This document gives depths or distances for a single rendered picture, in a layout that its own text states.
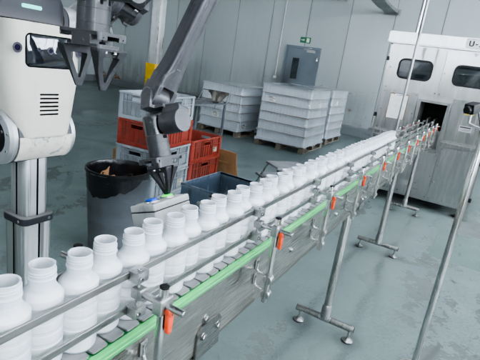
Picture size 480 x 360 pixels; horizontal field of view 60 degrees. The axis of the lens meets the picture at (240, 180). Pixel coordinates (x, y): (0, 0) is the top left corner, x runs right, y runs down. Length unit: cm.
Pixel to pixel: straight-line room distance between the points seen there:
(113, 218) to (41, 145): 173
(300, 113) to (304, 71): 430
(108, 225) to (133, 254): 226
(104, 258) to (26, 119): 64
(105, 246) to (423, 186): 526
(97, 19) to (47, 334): 51
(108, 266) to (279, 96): 723
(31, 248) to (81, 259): 78
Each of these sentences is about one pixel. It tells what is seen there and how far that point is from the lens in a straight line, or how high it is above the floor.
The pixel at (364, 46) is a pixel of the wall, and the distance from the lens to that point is 1153.
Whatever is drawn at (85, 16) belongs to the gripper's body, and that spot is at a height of 151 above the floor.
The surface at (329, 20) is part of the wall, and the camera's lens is 1188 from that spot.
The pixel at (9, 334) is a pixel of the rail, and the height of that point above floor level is 111.
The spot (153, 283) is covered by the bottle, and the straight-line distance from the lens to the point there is 84.
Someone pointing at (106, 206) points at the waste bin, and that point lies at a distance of 296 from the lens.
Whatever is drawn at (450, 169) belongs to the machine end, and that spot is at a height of 58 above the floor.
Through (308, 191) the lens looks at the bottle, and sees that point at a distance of 150.
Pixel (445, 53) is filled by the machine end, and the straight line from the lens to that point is 567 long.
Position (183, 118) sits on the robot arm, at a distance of 104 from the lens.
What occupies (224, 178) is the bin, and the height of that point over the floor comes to 92.
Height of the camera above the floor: 148
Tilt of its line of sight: 16 degrees down
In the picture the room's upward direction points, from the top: 8 degrees clockwise
